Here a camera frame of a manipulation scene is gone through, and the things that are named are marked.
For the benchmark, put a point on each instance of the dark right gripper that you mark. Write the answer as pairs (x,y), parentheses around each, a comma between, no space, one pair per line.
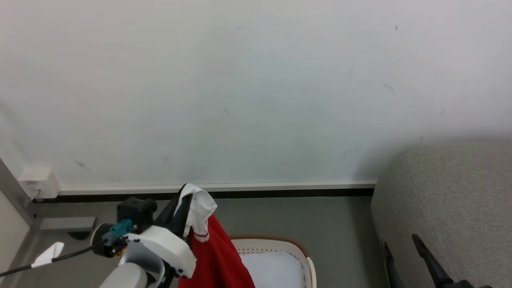
(470,284)

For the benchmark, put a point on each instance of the cream laundry basket brown rim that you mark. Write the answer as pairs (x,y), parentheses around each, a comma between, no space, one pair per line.
(276,244)

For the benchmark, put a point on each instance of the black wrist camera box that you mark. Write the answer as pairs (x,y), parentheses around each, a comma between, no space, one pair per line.
(138,210)

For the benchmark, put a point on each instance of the white cloth in basket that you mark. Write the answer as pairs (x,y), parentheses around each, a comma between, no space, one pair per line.
(274,270)

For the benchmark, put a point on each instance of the red white jersey garment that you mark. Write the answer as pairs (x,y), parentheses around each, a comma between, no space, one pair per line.
(218,260)

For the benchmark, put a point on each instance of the white black baseboard strip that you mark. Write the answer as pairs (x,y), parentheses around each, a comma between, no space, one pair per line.
(240,190)

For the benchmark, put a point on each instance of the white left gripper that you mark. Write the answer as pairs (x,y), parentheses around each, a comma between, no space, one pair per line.
(166,246)

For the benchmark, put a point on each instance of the white wall outlet box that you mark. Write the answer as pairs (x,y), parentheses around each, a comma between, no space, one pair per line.
(38,182)

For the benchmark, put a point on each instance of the grey metal frame leg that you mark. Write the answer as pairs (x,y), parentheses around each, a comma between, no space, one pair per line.
(16,196)

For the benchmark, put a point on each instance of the grey fabric sofa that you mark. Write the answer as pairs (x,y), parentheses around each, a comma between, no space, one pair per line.
(460,192)

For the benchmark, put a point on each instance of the dark round frame foot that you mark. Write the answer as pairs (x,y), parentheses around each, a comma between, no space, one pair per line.
(79,234)

